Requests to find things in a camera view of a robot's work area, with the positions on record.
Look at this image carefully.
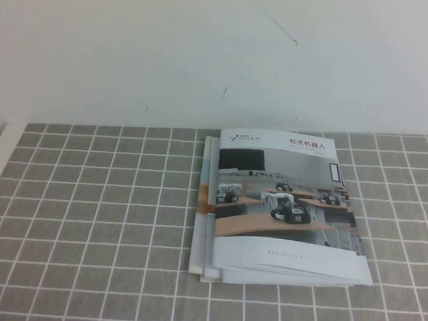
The AgileX brochure with logo page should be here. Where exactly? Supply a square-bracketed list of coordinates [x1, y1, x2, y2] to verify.
[210, 126, 375, 283]

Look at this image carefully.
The AgileX brochure with classroom cover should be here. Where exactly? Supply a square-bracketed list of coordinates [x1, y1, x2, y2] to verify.
[220, 131, 382, 292]

